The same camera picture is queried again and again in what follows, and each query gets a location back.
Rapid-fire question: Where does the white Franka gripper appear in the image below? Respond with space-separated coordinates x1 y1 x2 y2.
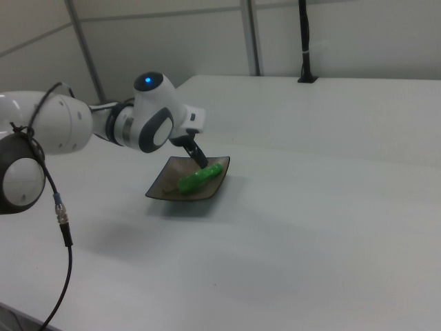
171 102 209 170

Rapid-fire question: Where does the green chili pepper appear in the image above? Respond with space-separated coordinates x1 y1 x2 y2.
161 163 224 197

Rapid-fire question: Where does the square brown ceramic plate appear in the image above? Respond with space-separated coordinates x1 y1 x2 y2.
144 155 232 202

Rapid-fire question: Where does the grey metal partition post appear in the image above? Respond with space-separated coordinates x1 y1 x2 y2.
240 0 262 77
64 0 106 104

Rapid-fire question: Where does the black camera stand white band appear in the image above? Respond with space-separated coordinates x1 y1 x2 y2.
297 0 320 85

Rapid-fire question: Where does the black cable with metal connector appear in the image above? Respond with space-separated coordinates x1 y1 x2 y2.
8 81 78 331

